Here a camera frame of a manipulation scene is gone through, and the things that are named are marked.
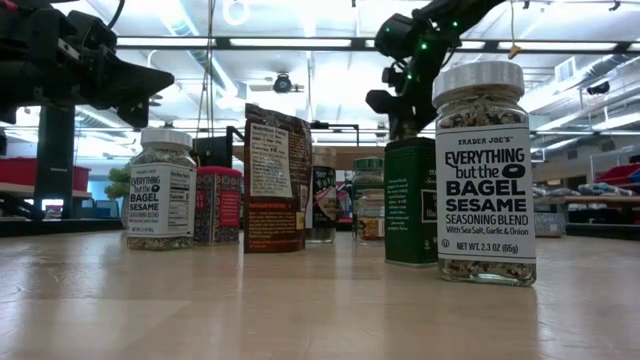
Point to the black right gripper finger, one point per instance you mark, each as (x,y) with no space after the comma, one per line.
(425,122)
(402,127)

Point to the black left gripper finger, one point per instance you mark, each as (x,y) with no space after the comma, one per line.
(137,114)
(140,82)

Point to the green-lid spice jar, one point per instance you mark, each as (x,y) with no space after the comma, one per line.
(367,167)

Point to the small black box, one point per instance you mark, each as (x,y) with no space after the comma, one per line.
(410,200)

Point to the bagel sesame seasoning jar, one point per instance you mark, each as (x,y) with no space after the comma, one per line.
(485,200)
(160,200)

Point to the small glass spice jar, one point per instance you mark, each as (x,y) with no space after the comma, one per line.
(371,220)

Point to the tan-lid black-label spice jar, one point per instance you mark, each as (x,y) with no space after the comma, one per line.
(324,200)

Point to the red smoked paprika tin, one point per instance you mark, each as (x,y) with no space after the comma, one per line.
(220,205)

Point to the brown spice pouch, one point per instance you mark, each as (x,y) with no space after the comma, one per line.
(277,200)

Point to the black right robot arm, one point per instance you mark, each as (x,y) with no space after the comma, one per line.
(465,12)

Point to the potted green succulent plant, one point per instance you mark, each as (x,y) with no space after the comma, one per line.
(119,182)

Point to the black monitor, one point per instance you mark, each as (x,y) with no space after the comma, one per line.
(212,152)

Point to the red storage bin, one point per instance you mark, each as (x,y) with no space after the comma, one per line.
(20,172)

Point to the wooden bench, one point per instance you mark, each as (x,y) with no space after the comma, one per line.
(20,189)

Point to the small round candle tin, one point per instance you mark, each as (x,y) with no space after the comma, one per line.
(550,225)

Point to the wooden background table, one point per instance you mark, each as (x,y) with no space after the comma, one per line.
(590,200)

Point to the red and blue bin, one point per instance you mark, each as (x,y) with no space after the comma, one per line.
(620,175)

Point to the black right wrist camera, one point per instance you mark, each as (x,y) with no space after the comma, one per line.
(395,35)

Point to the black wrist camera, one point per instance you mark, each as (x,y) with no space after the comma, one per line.
(92,30)
(395,35)

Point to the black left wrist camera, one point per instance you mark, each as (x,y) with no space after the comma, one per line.
(92,30)

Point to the black vertical post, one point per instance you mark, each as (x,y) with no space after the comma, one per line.
(55,160)

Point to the black ceiling-mounted camera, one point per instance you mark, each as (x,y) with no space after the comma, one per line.
(282,83)

